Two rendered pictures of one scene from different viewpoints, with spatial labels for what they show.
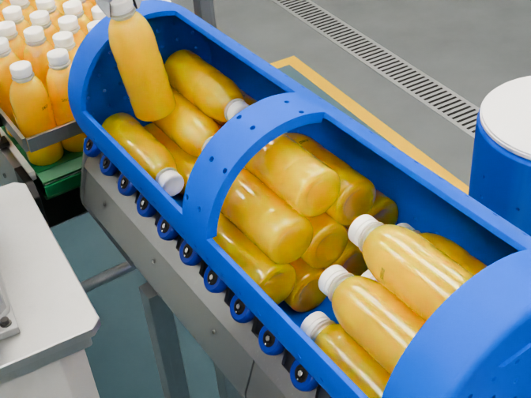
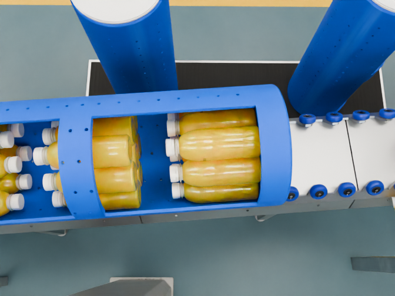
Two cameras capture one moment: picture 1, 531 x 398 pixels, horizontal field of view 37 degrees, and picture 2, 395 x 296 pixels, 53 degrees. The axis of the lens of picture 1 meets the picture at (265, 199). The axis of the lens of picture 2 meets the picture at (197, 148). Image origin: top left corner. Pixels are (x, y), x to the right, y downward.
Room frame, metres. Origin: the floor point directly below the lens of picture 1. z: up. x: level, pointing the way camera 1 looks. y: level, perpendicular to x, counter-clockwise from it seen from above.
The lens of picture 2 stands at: (0.57, 0.07, 2.00)
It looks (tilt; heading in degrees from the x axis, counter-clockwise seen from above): 75 degrees down; 295
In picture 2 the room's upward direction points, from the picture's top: 1 degrees clockwise
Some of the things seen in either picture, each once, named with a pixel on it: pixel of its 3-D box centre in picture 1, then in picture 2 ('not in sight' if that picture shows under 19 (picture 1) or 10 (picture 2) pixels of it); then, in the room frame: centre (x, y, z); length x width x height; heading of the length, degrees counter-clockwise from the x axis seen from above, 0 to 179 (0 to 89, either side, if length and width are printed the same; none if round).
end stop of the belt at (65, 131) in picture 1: (124, 109); not in sight; (1.37, 0.26, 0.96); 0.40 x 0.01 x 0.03; 121
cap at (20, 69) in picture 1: (20, 69); not in sight; (1.33, 0.42, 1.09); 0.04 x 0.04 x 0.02
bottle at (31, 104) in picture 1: (35, 116); not in sight; (1.33, 0.42, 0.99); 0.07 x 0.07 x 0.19
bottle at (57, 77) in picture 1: (69, 103); not in sight; (1.36, 0.36, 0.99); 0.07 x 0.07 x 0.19
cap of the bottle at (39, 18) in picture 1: (39, 18); not in sight; (1.54, 0.43, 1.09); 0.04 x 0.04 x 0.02
